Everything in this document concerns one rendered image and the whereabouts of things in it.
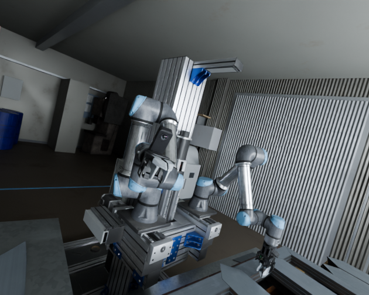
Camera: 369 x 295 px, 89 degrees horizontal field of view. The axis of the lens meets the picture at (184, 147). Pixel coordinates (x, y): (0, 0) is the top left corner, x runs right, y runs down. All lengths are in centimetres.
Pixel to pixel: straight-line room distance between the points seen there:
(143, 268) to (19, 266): 54
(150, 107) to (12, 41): 736
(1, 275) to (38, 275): 8
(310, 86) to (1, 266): 450
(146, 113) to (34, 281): 71
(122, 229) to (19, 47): 743
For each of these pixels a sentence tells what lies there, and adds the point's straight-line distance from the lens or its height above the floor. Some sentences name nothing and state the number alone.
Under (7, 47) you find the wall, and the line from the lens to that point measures 813.
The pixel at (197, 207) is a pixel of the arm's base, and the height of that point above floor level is 106.
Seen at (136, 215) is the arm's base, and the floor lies 107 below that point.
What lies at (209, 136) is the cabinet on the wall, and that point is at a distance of 460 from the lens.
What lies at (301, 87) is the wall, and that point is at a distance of 452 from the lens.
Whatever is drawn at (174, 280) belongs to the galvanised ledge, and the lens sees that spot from 140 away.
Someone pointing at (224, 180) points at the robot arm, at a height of 129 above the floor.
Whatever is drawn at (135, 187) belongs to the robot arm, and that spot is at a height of 130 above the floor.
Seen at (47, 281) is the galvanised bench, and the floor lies 105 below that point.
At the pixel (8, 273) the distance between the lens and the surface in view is 76.
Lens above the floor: 154
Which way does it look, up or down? 4 degrees down
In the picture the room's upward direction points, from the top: 15 degrees clockwise
